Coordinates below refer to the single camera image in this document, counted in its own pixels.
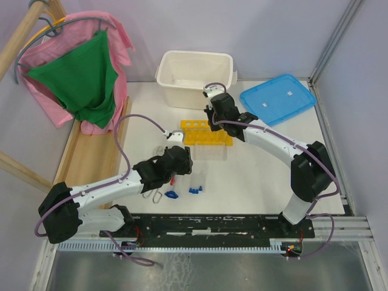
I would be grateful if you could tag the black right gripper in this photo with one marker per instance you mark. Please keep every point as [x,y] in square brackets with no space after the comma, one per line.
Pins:
[214,127]

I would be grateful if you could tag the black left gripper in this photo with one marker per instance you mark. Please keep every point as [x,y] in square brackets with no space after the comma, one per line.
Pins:
[187,168]

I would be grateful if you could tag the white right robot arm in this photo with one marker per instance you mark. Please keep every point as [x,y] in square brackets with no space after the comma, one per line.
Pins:
[312,176]

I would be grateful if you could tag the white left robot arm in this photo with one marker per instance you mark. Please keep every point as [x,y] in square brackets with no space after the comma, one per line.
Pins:
[67,211]

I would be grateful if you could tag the small glass flask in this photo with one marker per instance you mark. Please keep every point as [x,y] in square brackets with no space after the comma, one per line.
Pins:
[159,151]

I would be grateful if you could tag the blue capped test tube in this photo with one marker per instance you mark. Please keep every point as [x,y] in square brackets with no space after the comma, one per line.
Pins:
[194,183]

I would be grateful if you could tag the yellow test tube rack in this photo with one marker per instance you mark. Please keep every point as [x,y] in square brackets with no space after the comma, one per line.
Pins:
[198,132]

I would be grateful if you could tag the metal crucible tongs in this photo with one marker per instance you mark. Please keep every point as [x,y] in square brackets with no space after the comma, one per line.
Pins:
[155,195]

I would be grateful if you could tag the white plastic storage bin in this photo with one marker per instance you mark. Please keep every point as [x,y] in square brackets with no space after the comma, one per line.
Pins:
[182,75]

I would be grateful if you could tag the blue plastic bin lid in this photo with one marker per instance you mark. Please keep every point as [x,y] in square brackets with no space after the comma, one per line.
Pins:
[278,99]

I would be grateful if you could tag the green shirt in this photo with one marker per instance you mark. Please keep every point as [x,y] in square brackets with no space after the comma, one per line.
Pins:
[82,80]

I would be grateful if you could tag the small green circuit board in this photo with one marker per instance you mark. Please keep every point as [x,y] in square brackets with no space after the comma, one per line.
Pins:
[295,249]

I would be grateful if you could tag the pink shirt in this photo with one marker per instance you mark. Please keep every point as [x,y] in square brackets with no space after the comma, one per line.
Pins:
[74,35]

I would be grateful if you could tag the grey clothes hanger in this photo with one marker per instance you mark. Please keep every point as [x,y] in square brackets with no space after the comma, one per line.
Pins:
[16,63]

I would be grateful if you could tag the yellow clothes hanger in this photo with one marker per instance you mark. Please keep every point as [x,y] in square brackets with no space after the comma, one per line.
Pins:
[45,30]

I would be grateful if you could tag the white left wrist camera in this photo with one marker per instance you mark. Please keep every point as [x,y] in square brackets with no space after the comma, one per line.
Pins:
[176,136]

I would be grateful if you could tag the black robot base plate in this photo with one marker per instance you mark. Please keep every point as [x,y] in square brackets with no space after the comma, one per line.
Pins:
[213,231]

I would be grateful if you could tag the wooden clothes rack frame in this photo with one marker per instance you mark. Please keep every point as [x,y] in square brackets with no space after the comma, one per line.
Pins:
[85,158]

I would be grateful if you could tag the aluminium frame post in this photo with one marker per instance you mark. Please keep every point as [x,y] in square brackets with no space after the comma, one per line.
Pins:
[335,39]

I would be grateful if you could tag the grey slotted cable duct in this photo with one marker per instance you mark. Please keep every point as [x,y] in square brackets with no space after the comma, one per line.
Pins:
[128,245]

